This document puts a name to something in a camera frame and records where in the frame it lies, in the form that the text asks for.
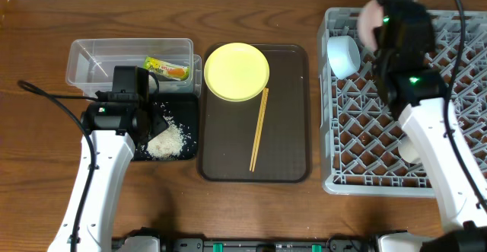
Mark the pale green cup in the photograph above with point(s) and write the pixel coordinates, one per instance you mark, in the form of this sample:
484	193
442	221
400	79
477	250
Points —
407	151

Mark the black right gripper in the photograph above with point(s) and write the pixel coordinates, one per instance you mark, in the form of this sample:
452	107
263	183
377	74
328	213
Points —
380	56

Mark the white bowl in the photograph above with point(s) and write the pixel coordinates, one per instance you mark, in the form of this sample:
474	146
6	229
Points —
370	17

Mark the light blue bowl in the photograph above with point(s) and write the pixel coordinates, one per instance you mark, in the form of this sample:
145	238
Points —
343	56

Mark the grey dishwasher rack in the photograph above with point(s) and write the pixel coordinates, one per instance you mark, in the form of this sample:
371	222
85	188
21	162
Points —
359	138

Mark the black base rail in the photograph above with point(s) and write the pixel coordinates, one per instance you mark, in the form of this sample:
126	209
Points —
149	239

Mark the green snack wrapper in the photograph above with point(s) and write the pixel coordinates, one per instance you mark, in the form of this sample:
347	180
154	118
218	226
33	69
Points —
166	69

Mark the rice pile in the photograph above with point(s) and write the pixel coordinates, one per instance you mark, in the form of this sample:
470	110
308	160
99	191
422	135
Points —
167	141

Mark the clear plastic bin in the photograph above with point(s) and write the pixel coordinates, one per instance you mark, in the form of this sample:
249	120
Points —
91	62

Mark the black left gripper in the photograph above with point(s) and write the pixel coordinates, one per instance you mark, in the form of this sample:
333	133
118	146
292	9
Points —
156	120

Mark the black plastic tray bin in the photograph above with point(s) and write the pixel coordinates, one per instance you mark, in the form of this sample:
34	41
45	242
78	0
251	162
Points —
182	107

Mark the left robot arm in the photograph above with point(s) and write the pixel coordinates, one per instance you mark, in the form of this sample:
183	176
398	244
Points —
105	156

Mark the brown serving tray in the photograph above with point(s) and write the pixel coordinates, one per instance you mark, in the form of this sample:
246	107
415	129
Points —
227	129

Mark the yellow plate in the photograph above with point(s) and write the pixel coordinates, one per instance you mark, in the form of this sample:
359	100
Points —
236	72

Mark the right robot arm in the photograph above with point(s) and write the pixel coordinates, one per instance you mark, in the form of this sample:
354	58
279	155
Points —
426	115

